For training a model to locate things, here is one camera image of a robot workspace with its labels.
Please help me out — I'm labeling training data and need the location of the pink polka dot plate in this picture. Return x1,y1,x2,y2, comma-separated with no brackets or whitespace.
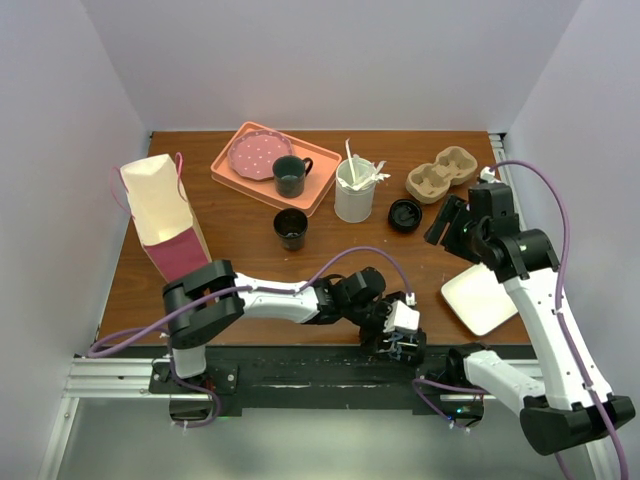
228,129,293,181

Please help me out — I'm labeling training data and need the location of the white cylindrical container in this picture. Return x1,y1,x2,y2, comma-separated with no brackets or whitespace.
334,156,375,223

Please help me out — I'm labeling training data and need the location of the aluminium frame rail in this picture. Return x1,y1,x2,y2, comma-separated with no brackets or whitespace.
488,132,527,230

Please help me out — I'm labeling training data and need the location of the purple cable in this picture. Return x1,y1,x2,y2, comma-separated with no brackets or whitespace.
87,245,416,359
487,159,630,480

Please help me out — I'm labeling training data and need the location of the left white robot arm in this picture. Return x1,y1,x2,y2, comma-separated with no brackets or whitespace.
162,260,426,392

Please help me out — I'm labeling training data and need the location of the dark green mug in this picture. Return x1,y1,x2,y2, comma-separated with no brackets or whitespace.
272,155,313,198

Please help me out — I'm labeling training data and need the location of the cream and pink paper bag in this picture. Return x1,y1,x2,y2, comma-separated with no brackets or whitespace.
109,153,211,282

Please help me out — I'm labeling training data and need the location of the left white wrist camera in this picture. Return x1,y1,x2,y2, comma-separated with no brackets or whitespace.
384,300,420,334

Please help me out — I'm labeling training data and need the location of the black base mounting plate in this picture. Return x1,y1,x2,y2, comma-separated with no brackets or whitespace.
149,344,501,419

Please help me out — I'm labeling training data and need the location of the pink plastic tray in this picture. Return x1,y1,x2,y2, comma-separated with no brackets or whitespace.
211,122,342,216

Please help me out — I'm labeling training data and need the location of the white wrapped straw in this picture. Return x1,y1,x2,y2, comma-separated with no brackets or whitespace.
345,138,360,191

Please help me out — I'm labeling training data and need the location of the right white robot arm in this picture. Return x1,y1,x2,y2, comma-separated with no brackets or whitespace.
425,182,636,456

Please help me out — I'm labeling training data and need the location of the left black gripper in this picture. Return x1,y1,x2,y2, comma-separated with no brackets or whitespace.
343,292,404,358

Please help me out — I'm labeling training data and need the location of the brown cardboard cup carrier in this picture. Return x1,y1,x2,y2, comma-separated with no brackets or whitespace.
405,146,478,205

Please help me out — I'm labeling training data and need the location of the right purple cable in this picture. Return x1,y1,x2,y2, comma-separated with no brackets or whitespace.
487,159,630,480

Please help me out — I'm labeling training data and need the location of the white square plate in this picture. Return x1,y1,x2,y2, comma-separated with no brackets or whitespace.
440,264,517,337

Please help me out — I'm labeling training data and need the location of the black plastic cup stack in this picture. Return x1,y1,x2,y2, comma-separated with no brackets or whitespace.
273,208,308,251

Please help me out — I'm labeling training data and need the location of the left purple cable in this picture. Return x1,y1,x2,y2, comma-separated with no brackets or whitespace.
87,245,416,359

